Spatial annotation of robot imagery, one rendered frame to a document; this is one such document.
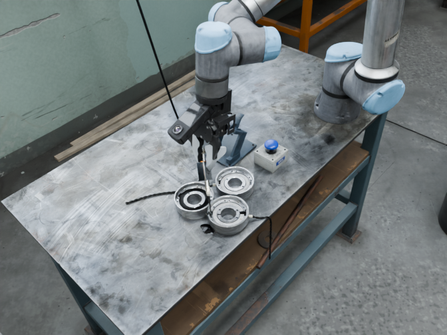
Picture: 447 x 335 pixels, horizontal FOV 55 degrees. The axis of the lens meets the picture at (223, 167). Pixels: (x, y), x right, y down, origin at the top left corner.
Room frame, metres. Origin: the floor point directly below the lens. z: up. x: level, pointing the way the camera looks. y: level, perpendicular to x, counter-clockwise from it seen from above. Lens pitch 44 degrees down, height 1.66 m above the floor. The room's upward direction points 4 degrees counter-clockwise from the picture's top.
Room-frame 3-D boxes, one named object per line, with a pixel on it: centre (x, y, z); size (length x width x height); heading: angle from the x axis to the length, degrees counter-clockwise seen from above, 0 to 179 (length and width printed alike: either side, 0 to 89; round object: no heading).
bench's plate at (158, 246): (1.03, -0.01, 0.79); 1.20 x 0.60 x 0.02; 134
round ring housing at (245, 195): (0.81, -0.03, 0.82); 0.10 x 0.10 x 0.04
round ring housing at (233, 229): (0.70, 0.00, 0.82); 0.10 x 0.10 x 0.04
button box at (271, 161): (0.91, -0.14, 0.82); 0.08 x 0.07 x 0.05; 134
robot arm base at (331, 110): (1.14, -0.39, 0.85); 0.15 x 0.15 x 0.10
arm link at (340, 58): (1.13, -0.39, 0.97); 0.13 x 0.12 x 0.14; 22
